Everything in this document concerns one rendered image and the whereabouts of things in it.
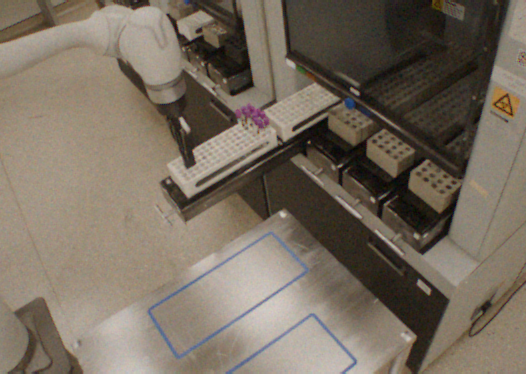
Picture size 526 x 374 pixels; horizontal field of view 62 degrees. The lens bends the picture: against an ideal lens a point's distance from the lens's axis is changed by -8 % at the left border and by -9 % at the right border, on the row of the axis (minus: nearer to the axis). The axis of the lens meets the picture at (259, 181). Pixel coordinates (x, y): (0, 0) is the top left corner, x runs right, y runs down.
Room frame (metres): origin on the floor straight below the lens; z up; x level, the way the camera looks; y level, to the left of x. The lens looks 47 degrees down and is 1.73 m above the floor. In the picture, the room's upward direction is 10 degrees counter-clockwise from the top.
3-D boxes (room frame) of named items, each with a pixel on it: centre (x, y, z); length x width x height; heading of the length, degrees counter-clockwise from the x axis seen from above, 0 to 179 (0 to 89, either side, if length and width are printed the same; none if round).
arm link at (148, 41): (0.92, 0.18, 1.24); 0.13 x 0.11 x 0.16; 34
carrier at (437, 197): (0.69, -0.40, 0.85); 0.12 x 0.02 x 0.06; 27
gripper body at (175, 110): (0.91, 0.17, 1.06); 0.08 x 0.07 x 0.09; 28
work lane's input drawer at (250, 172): (1.02, -0.04, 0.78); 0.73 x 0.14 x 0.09; 118
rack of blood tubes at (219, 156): (0.95, 0.08, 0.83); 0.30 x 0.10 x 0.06; 118
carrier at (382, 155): (0.83, -0.33, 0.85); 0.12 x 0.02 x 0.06; 27
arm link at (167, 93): (0.91, 0.17, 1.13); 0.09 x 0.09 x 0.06
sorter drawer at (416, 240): (0.80, -0.61, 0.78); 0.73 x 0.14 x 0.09; 118
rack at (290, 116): (1.10, -0.20, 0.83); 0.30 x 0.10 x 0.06; 118
